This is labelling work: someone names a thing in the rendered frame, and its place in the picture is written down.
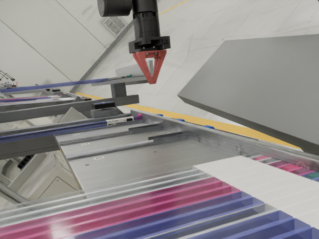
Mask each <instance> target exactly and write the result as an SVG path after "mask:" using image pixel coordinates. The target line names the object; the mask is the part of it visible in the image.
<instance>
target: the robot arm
mask: <svg viewBox="0 0 319 239"><path fill-rule="evenodd" d="M97 5H98V10H99V14H100V16H101V17H119V16H129V14H130V12H131V10H132V14H133V24H134V33H135V40H134V41H131V42H129V53H130V54H132V55H133V57H134V59H135V61H136V62H137V64H138V65H139V67H140V69H141V70H142V72H143V73H144V75H145V77H146V79H147V81H148V83H149V84H155V83H156V82H157V78H158V75H159V73H160V69H161V66H162V64H163V61H164V59H165V56H166V53H167V50H166V49H169V48H171V46H170V36H163V37H161V36H160V23H159V14H158V3H157V0H97ZM153 47H154V48H153ZM153 57H154V59H155V60H154V68H153V74H152V76H151V74H150V72H149V69H148V66H147V63H146V60H145V59H146V58H153Z"/></svg>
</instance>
